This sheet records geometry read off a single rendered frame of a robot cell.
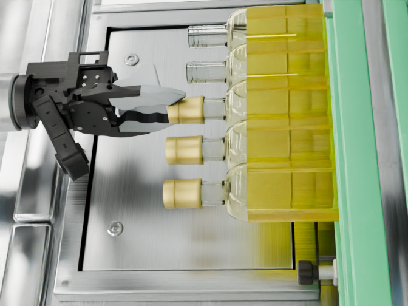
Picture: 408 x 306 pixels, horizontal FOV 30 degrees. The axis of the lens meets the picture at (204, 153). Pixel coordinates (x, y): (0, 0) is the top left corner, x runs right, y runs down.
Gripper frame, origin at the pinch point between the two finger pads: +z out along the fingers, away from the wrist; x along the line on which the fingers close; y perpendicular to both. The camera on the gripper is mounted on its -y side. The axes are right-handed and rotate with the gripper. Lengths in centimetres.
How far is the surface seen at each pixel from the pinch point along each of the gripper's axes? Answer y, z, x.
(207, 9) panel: 27.4, 1.9, 11.7
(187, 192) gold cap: -12.1, 2.0, -0.9
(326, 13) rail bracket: 10.5, 18.8, -5.0
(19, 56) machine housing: 23.5, -29.2, 16.5
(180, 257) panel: -13.9, -0.6, 13.1
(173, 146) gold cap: -6.1, 0.0, -1.4
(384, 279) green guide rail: -28.0, 21.4, -12.9
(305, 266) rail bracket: -19.0, 15.1, 4.9
